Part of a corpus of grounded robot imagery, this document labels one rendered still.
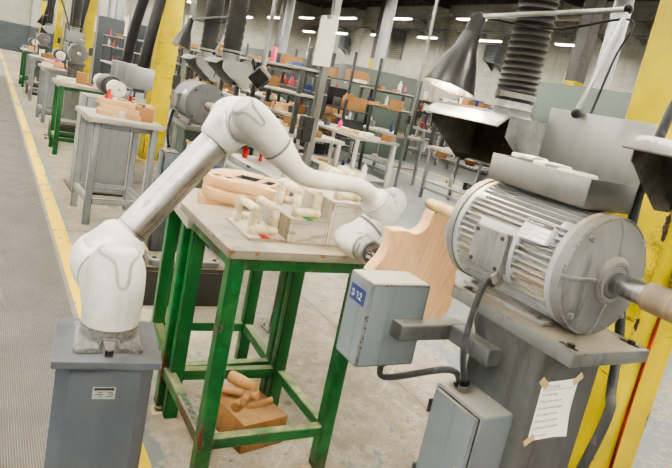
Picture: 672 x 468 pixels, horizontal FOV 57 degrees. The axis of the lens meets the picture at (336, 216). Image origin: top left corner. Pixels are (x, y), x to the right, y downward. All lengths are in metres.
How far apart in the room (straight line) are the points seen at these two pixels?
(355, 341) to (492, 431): 0.34
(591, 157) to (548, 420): 0.58
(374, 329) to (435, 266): 0.55
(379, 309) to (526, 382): 0.34
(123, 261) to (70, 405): 0.40
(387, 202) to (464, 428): 0.97
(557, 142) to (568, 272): 0.40
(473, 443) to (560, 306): 0.33
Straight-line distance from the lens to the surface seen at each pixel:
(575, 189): 1.32
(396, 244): 1.78
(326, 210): 2.34
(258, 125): 1.82
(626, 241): 1.36
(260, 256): 2.10
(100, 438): 1.89
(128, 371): 1.80
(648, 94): 2.43
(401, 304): 1.41
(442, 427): 1.43
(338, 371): 2.46
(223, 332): 2.17
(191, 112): 3.86
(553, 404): 1.43
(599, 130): 1.50
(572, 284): 1.28
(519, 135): 1.59
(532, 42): 1.66
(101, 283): 1.75
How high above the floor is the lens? 1.51
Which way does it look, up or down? 11 degrees down
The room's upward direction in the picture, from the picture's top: 12 degrees clockwise
